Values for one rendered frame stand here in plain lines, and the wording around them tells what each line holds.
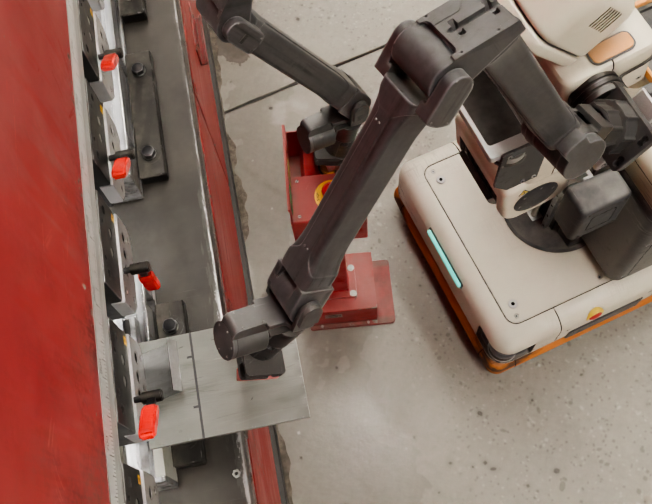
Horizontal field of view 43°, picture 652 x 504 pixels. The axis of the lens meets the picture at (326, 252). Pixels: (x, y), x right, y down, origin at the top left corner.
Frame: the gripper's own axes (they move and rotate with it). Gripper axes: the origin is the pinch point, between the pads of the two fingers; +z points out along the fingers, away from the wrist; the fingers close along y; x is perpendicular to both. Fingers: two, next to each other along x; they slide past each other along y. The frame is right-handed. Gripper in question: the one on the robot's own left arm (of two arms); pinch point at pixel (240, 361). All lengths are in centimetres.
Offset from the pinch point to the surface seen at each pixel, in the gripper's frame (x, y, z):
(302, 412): 8.9, 9.4, -1.1
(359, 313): 69, -34, 70
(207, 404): -4.1, 4.9, 6.4
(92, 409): -28.9, 11.4, -20.9
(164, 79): 1, -68, 18
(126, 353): -19.8, -0.4, -5.7
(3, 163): -40, -10, -41
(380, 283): 80, -44, 72
